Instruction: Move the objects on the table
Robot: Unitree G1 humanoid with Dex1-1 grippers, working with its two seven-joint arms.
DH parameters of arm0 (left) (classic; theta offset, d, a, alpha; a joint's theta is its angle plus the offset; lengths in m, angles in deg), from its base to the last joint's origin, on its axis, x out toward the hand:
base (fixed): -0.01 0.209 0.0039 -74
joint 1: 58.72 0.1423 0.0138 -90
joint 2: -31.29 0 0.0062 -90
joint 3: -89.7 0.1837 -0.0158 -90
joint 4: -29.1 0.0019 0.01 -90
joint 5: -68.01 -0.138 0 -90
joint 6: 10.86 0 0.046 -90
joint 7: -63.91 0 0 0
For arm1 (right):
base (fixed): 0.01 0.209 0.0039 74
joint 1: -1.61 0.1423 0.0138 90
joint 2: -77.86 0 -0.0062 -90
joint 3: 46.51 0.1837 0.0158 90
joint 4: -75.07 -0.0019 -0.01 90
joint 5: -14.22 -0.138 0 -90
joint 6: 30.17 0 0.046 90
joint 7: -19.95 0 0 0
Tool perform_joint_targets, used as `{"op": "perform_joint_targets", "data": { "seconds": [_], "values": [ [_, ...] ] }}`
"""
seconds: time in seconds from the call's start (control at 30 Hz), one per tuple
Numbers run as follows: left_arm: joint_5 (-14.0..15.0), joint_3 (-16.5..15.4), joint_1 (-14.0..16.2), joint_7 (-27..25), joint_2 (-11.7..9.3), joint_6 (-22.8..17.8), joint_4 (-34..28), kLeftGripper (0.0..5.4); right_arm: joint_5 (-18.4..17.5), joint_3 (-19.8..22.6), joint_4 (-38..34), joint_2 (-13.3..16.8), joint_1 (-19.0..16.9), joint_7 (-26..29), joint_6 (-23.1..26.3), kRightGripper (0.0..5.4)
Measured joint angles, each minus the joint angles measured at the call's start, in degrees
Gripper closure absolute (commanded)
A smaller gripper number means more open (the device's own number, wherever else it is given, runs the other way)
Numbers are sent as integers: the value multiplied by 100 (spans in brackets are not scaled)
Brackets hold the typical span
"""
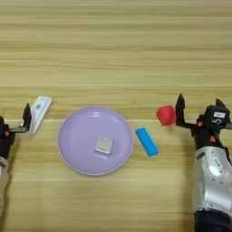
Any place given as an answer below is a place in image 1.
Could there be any lilac round plate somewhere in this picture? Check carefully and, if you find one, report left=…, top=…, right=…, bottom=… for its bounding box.
left=57, top=106, right=134, bottom=177

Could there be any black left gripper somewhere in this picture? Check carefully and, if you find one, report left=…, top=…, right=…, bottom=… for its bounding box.
left=0, top=102, right=33, bottom=160

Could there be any blue rectangular bar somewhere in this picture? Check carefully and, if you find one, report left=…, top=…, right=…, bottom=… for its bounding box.
left=134, top=127, right=160, bottom=158

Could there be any red cube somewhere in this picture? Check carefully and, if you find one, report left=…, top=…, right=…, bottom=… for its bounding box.
left=156, top=104, right=178, bottom=127

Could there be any small silver square tin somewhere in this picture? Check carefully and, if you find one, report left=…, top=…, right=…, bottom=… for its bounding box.
left=94, top=136, right=114, bottom=155

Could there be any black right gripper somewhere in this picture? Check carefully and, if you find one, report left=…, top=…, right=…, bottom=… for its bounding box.
left=175, top=93, right=232, bottom=151

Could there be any white rectangular device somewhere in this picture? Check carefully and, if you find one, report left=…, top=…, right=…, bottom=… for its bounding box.
left=26, top=95, right=53, bottom=135

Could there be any right gripper labelled black box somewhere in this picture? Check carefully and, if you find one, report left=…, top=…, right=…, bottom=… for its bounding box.
left=204, top=104, right=231, bottom=129

